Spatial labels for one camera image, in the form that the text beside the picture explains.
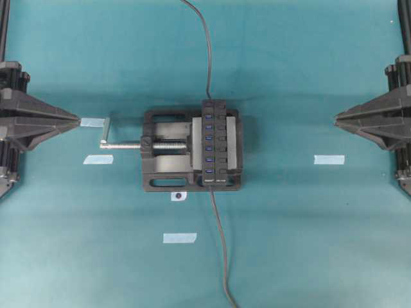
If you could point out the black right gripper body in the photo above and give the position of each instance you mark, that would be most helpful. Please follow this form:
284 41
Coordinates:
398 75

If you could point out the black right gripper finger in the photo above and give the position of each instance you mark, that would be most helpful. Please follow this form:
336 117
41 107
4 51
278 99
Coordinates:
393 101
384 140

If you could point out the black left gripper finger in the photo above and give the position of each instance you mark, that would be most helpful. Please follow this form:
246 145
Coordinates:
26 135
18 103

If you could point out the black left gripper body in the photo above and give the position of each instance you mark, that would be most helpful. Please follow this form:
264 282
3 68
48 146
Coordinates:
14 78

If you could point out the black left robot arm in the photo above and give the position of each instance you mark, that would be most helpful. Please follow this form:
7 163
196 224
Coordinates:
5 12

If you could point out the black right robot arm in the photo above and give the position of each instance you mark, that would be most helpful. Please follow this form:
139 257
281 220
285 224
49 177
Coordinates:
385 120

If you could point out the black multiport USB hub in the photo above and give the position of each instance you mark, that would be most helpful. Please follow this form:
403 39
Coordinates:
214 143

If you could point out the blue tape near left gripper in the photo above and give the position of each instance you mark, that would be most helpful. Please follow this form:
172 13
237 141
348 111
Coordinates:
92 122

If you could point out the blue tape left lower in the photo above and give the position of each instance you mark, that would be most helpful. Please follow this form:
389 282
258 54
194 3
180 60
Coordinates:
98 159

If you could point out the blue tape right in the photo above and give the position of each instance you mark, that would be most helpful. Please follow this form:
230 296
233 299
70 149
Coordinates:
329 159

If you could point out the black bench vise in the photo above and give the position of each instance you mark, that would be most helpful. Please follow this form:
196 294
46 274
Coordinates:
171 151

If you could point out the white sticker with dark dot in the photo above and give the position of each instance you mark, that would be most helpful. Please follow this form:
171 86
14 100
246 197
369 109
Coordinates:
178 196

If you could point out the blue tape bottom centre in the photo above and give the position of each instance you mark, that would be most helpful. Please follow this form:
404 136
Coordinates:
179 238

